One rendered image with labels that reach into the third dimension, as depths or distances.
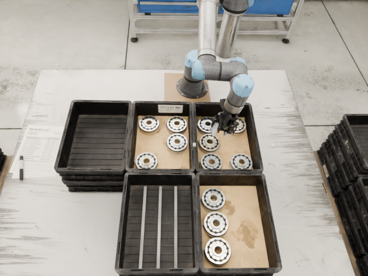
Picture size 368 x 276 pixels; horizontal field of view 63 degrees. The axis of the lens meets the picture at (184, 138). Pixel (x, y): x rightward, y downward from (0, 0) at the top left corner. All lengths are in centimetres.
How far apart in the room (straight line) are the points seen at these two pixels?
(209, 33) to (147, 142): 60
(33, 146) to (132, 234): 77
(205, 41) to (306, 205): 92
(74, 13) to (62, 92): 206
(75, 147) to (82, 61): 181
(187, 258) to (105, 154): 61
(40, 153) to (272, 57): 249
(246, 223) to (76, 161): 82
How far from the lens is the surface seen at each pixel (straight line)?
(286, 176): 165
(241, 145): 152
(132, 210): 133
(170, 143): 145
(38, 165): 170
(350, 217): 223
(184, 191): 136
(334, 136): 233
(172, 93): 173
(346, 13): 445
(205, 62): 119
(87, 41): 347
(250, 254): 131
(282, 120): 186
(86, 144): 153
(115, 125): 157
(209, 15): 131
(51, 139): 176
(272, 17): 340
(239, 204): 137
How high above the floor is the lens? 206
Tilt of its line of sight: 55 degrees down
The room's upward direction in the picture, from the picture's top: 4 degrees clockwise
